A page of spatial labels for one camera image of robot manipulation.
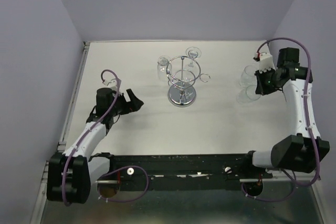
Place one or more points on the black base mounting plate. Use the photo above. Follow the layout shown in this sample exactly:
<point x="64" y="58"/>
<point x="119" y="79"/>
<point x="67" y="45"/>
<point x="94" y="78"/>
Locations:
<point x="182" y="172"/>

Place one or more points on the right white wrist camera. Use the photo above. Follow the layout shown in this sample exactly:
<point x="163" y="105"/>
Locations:
<point x="265" y="61"/>

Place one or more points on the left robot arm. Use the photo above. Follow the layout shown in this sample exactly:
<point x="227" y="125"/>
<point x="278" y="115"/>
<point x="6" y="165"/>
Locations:
<point x="72" y="172"/>

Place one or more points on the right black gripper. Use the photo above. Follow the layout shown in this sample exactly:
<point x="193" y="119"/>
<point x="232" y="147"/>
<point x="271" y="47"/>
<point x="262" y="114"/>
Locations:
<point x="260" y="88"/>

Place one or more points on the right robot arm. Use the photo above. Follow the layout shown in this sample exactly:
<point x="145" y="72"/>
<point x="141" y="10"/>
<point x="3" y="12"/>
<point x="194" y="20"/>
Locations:
<point x="303" y="147"/>

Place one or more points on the chrome wine glass rack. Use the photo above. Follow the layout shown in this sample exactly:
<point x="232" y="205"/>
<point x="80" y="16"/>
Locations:
<point x="181" y="92"/>

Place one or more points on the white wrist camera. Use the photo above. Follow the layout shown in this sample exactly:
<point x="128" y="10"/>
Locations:
<point x="265" y="61"/>
<point x="112" y="86"/>

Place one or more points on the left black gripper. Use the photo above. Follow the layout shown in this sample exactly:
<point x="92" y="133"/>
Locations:
<point x="134" y="105"/>

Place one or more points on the clear wine glass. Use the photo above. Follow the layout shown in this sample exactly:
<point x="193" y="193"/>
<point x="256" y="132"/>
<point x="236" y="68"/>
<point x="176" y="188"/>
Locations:
<point x="247" y="77"/>

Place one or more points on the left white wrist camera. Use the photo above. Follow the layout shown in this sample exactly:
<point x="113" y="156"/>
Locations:
<point x="112" y="86"/>

